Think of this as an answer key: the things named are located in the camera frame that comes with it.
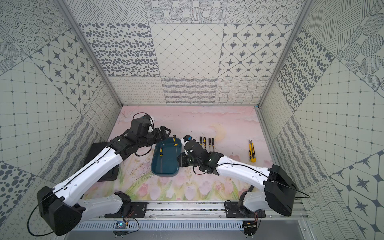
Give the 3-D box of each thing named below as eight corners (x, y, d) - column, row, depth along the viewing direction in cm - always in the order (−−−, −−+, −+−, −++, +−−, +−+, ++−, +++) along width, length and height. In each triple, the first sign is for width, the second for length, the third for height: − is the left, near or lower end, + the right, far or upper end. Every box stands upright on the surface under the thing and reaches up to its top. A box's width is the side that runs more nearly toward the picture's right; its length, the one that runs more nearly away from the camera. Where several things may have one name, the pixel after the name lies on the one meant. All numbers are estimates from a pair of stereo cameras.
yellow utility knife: (249, 162, 93) (250, 160, 91) (248, 141, 103) (248, 139, 101) (255, 163, 93) (256, 161, 91) (253, 141, 103) (254, 140, 101)
